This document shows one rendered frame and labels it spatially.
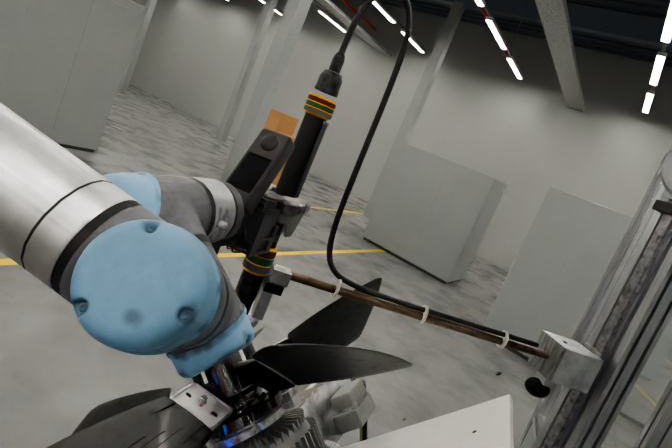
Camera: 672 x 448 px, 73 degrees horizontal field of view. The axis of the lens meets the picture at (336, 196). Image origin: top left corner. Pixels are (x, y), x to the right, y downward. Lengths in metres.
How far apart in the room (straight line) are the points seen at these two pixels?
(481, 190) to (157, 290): 7.62
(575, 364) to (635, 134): 12.07
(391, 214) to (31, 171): 8.06
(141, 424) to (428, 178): 7.55
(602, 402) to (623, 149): 11.94
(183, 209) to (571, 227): 5.74
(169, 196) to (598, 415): 0.89
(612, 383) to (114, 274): 0.93
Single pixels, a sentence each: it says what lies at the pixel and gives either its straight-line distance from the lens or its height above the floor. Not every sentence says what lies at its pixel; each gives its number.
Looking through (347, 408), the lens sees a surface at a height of 1.13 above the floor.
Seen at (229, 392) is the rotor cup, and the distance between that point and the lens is 0.86.
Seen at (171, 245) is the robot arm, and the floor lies 1.58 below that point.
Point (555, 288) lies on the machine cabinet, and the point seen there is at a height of 0.95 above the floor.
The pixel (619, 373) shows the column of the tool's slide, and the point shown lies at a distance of 1.06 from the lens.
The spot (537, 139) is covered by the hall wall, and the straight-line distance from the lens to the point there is 13.04.
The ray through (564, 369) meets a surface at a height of 1.44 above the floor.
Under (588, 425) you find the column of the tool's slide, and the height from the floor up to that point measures 1.35.
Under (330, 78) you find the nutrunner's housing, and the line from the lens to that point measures 0.67.
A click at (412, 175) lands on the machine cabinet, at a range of 8.21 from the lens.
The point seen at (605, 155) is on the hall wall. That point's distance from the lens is 12.86.
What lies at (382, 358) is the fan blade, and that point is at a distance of 0.68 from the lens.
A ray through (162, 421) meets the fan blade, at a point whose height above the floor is 1.19.
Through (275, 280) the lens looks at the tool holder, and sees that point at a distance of 0.72.
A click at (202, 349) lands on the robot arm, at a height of 1.47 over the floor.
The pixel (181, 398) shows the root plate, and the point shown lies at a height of 1.19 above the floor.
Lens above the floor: 1.68
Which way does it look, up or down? 8 degrees down
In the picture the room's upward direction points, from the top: 23 degrees clockwise
